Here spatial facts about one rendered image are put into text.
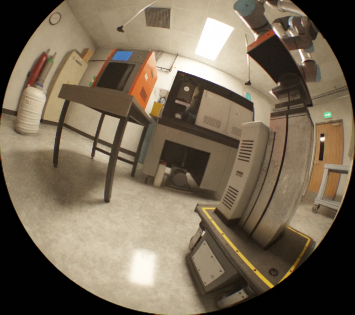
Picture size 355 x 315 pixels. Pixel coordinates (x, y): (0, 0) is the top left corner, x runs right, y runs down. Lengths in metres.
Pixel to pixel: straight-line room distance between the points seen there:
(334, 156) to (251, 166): 3.60
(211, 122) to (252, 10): 1.17
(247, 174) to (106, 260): 0.66
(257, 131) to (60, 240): 0.92
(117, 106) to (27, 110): 1.58
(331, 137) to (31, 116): 5.88
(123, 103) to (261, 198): 0.76
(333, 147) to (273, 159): 3.58
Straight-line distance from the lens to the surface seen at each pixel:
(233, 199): 0.47
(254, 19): 0.62
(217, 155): 1.29
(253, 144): 0.45
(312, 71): 0.90
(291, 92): 0.56
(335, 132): 4.07
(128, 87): 0.76
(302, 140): 0.43
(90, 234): 0.66
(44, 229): 0.69
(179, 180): 1.37
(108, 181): 0.78
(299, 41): 0.74
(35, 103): 1.96
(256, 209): 0.47
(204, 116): 1.33
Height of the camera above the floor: 0.53
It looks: 3 degrees up
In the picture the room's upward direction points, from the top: 17 degrees clockwise
